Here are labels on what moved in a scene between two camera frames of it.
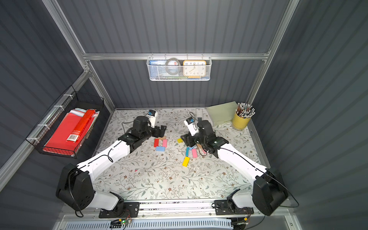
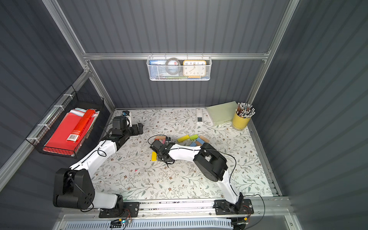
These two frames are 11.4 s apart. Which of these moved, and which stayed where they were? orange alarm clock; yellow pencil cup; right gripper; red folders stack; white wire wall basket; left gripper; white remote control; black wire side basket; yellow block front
Moved: left gripper; yellow block front; right gripper
Stayed: yellow pencil cup; black wire side basket; white remote control; red folders stack; white wire wall basket; orange alarm clock
